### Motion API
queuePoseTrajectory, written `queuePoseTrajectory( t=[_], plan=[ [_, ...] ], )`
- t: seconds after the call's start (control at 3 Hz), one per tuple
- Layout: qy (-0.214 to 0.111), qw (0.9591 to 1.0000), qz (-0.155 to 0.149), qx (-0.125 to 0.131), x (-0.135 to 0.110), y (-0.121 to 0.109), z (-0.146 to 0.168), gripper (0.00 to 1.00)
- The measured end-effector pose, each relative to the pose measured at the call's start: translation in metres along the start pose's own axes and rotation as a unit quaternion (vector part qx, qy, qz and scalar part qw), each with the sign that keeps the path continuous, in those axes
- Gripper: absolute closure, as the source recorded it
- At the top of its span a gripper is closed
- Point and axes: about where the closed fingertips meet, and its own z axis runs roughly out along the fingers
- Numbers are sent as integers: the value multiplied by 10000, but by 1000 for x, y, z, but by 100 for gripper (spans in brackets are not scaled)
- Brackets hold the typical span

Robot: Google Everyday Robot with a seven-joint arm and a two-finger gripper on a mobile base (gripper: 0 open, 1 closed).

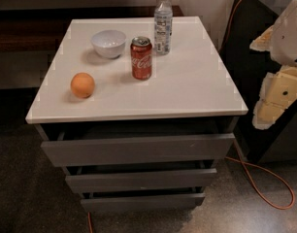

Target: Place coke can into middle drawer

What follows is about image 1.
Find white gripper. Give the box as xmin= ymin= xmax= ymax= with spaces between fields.
xmin=249 ymin=0 xmax=297 ymax=130

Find grey top drawer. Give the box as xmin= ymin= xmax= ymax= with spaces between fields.
xmin=42 ymin=133 xmax=235 ymax=167

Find orange fruit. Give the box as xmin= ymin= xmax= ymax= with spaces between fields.
xmin=70 ymin=73 xmax=95 ymax=98

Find red coke can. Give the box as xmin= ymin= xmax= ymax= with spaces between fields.
xmin=130 ymin=36 xmax=152 ymax=81

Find white bowl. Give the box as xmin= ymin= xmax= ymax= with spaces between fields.
xmin=90 ymin=30 xmax=126 ymax=59

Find clear plastic water bottle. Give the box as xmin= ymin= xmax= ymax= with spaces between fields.
xmin=154 ymin=0 xmax=173 ymax=55

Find white-topped grey drawer cabinet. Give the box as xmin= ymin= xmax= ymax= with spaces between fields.
xmin=26 ymin=17 xmax=248 ymax=200

